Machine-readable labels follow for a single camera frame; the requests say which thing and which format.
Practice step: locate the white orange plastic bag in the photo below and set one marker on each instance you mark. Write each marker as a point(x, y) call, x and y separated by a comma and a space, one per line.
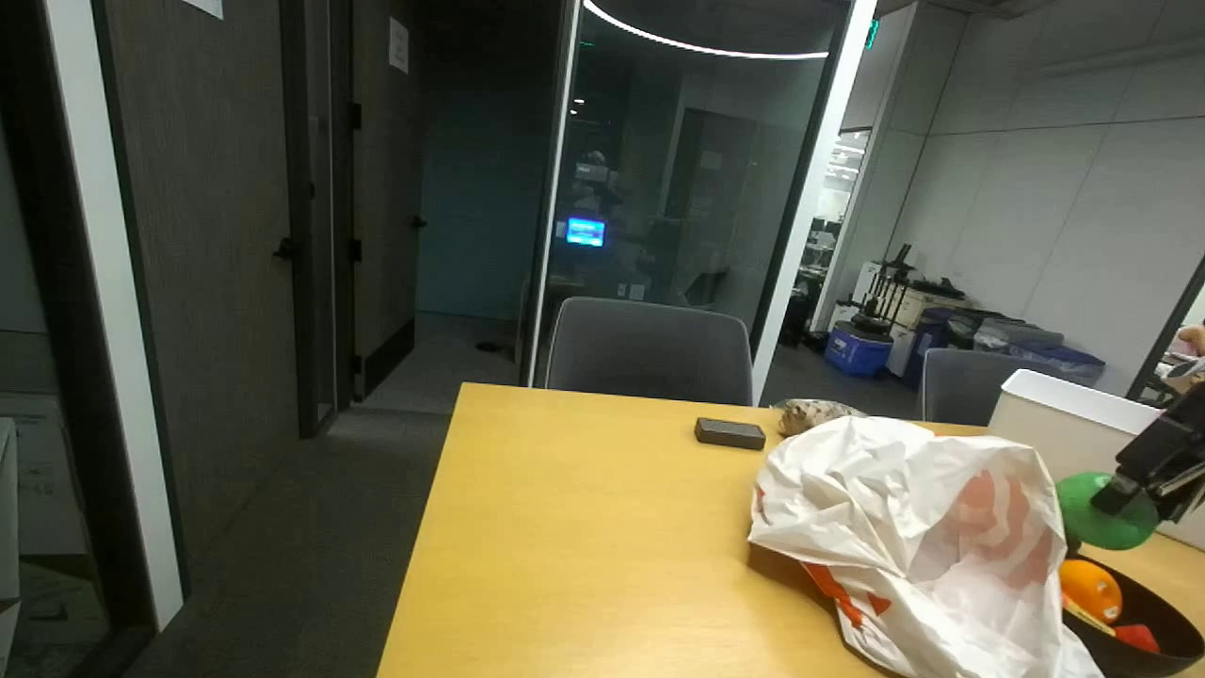
point(939, 553)

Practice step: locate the blue screen monitor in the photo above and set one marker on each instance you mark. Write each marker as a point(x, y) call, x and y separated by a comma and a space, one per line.
point(585, 233)

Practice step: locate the blue bin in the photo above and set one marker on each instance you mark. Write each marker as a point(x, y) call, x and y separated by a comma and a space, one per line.
point(856, 351)

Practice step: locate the green round object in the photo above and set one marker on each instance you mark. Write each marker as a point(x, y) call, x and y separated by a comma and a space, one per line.
point(1091, 526)

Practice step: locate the white rectangular box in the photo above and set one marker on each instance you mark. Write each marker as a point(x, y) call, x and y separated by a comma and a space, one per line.
point(1078, 432)

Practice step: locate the black bowl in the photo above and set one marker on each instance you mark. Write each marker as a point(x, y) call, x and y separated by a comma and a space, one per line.
point(1180, 638)

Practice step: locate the grey office chair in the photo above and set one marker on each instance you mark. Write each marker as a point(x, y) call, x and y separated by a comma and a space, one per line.
point(642, 349)

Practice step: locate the orange fruit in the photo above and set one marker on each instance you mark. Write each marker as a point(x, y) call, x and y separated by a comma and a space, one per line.
point(1093, 590)

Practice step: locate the clear bag of nuts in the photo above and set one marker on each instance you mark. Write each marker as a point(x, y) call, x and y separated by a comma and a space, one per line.
point(811, 412)

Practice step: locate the small red fruit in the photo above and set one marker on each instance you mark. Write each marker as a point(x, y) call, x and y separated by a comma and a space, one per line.
point(1140, 638)

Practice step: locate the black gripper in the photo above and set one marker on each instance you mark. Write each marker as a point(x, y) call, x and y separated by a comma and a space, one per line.
point(1160, 466)

